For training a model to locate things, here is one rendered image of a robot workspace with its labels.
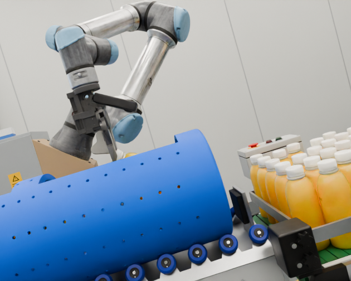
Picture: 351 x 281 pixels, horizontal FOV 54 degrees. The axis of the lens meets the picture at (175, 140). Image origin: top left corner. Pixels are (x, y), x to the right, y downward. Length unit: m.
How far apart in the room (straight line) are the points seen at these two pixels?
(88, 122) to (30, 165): 1.52
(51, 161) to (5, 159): 1.23
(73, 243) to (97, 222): 0.07
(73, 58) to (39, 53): 2.84
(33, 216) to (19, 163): 1.62
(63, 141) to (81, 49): 0.41
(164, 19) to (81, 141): 0.52
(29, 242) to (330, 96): 3.80
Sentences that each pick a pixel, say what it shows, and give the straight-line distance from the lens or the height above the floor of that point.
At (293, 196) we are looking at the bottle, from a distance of 0.83.
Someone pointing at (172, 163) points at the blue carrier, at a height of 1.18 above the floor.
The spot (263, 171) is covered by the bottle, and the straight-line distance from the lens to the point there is 1.02.
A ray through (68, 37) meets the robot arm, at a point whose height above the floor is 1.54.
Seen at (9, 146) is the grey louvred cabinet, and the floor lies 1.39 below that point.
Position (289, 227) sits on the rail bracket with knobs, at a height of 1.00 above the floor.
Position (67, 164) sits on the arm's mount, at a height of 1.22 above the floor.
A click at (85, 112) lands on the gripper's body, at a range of 0.92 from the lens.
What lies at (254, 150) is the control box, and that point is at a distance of 1.18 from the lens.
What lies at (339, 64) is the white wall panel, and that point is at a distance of 4.36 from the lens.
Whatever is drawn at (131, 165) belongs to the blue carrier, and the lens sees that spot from 0.80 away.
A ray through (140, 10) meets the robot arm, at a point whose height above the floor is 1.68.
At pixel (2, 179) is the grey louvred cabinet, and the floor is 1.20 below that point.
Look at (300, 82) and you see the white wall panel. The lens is 4.10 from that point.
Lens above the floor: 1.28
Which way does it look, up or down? 4 degrees down
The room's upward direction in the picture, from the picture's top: 17 degrees counter-clockwise
